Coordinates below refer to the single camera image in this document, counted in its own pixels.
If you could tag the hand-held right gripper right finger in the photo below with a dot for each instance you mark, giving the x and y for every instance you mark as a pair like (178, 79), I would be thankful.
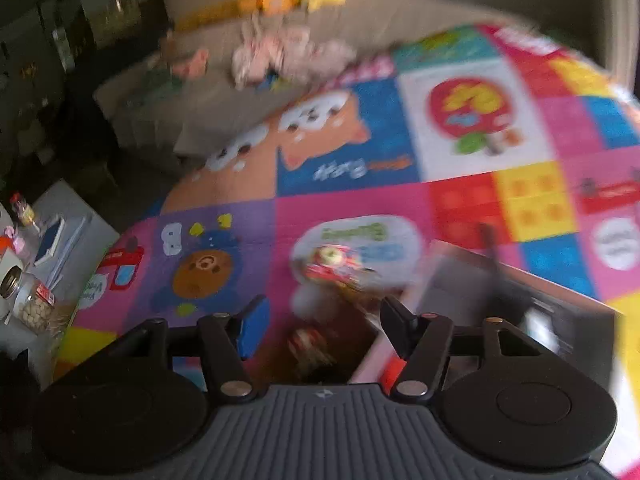
(400, 322)

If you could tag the dark display cabinet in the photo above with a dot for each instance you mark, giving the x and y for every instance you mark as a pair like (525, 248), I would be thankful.
(75, 20)

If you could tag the white side table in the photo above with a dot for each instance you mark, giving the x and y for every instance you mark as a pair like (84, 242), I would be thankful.
(85, 240)

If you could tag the colourful printed play mat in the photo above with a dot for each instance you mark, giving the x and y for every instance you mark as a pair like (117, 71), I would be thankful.
(450, 200)

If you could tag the long yellow plush pillow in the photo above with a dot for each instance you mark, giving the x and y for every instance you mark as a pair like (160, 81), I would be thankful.
(220, 12)

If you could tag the small clear bottle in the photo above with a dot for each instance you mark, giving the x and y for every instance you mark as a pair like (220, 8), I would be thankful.
(22, 210)

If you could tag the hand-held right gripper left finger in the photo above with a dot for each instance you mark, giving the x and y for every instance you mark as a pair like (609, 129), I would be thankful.
(252, 330)

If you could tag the pink patterned clothes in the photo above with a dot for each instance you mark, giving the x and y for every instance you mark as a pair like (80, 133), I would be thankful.
(290, 52)

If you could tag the beige sofa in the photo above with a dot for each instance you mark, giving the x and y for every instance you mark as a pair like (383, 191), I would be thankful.
(210, 110)

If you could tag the blue book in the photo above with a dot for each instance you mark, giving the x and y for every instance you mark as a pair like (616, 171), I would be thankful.
(50, 241)

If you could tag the small pink cloth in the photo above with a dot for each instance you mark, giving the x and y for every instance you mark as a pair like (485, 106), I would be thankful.
(192, 62)

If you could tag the glass jar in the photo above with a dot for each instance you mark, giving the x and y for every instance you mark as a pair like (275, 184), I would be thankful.
(32, 302)

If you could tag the pink cardboard box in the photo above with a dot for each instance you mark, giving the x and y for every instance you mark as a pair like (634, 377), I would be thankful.
(575, 320)

